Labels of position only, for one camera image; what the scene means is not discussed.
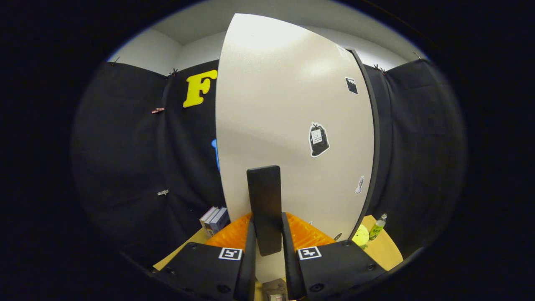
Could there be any yellow plush toy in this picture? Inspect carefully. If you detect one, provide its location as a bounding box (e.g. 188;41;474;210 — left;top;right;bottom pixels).
351;224;370;250

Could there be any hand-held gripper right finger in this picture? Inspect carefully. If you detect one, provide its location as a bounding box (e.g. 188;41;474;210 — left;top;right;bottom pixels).
281;212;387;301

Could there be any yellow spine book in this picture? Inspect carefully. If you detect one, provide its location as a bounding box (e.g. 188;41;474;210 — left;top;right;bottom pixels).
199;206;218;230

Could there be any brown fuzzy shoe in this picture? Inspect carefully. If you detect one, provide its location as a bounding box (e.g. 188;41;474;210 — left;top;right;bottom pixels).
262;279;289;301

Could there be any black door handle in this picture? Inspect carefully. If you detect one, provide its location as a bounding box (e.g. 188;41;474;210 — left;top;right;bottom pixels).
247;165;283;257

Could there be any blue cover book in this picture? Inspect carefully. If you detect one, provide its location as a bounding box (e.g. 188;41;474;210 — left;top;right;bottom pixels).
210;208;230;235

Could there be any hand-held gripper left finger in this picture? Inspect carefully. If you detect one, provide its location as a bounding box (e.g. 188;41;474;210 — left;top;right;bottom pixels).
150;212;257;301

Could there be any green drink bottle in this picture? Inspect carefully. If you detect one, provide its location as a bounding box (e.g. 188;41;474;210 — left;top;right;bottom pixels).
368;214;388;242

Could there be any white spine book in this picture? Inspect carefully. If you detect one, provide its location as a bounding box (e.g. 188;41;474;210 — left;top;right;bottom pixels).
204;208;221;237

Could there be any black backdrop cloth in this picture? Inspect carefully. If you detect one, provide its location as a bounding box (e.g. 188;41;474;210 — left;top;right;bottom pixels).
71;59;466;268

